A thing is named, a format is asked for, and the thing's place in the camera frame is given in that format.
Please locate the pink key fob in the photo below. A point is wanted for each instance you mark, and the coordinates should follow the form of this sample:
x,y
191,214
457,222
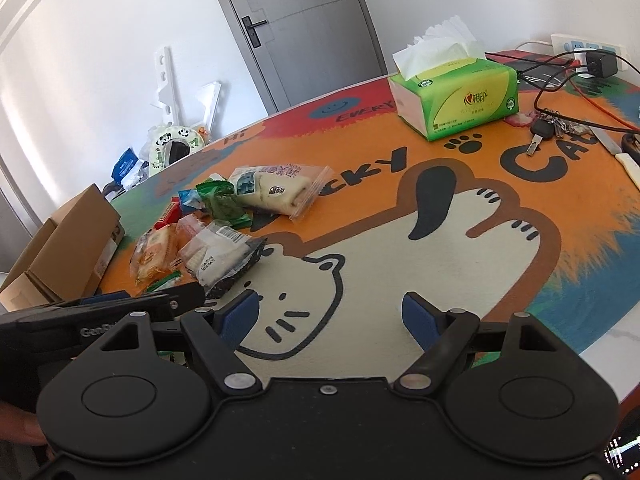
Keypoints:
x,y
517,121

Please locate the white power strip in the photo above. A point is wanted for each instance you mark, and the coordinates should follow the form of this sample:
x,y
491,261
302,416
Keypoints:
x,y
590,42

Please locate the small pink snack packet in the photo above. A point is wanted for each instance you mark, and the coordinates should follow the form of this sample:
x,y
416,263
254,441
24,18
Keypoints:
x,y
191,226

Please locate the blue plastic bag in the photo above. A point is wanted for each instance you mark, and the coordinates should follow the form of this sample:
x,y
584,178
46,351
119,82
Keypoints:
x,y
125,165

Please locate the panda print toilet seat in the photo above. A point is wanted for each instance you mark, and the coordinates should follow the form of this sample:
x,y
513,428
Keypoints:
x,y
172,145

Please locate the green snack packet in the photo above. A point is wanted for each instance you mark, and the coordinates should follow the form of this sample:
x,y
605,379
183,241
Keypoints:
x,y
225,202

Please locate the green-edged snack packet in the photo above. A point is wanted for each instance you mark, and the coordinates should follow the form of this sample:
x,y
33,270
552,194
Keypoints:
x,y
162,282

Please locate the brown cardboard box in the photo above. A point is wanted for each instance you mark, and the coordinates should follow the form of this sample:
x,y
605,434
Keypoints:
x,y
75,245

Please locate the bunch of keys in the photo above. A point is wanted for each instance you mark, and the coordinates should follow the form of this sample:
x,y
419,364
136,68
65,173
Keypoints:
x,y
552,127

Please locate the short white foam piece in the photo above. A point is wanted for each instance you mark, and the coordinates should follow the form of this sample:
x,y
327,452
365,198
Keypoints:
x,y
209,107

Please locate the red snack packet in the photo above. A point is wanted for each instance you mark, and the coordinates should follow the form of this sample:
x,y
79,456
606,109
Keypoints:
x,y
169,215

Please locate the black charger plug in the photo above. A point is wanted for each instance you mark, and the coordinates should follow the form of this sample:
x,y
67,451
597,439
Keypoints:
x,y
600,64

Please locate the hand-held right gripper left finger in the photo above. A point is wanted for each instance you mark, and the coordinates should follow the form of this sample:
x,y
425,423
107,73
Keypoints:
x,y
239,316

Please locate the orange bread packet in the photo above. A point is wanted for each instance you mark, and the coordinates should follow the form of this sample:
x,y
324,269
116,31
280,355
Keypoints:
x,y
155,252

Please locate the clear bag of white rolls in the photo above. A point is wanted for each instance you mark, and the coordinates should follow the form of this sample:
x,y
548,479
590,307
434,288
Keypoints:
x,y
277,187

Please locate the green tissue box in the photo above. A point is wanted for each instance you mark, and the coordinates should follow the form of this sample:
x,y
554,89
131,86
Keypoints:
x,y
460,95

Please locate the clear packet of white cakes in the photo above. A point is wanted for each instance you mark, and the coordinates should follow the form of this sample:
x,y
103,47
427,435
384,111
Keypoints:
x,y
220,255

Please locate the grey side door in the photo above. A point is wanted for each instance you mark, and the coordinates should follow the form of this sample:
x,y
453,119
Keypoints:
x,y
15,220

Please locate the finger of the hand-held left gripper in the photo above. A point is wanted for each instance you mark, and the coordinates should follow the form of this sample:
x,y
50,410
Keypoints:
x,y
187,297
105,298

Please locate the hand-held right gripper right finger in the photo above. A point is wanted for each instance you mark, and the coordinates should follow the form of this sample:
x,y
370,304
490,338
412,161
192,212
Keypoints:
x,y
421,317

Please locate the person's left hand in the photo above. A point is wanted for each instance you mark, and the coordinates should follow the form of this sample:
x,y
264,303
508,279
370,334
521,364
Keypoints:
x,y
20,425

